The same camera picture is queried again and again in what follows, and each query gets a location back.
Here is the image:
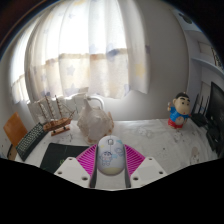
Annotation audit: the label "black computer keyboard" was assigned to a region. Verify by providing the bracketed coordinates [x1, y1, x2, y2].
[15, 122, 50, 162]

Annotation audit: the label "white printed tablecloth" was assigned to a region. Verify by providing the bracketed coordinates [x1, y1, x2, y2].
[14, 118, 219, 189]

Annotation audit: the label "white cartoon-print computer mouse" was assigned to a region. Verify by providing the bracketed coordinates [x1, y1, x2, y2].
[96, 134, 126, 177]

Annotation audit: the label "white wall shelf unit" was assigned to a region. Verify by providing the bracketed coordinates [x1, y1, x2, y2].
[181, 13, 224, 101]

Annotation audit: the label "cartoon boy figurine red blue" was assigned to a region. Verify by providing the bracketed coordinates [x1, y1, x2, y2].
[167, 92, 192, 130]

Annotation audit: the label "black mouse pad green lines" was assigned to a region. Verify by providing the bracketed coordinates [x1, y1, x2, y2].
[39, 142, 90, 174]

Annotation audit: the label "black router with antennas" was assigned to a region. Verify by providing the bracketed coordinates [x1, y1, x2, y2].
[190, 93, 211, 128]

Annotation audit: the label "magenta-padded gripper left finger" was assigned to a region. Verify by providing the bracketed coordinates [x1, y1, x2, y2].
[53, 143, 99, 189]

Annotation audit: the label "wooden model sailing ship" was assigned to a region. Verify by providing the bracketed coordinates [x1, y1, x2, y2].
[37, 94, 77, 137]

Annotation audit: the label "white sheer curtain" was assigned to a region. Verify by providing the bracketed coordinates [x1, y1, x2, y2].
[11, 0, 151, 104]

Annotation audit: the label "white radiator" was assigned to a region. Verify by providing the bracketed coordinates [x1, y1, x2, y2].
[27, 87, 91, 125]

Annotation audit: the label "black computer monitor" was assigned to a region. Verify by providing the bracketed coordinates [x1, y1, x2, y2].
[205, 81, 224, 159]

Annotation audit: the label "orange wooden chair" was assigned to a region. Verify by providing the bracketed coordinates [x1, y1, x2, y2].
[3, 111, 29, 161]

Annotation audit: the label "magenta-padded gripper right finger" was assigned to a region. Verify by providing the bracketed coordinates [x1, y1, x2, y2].
[123, 143, 169, 189]

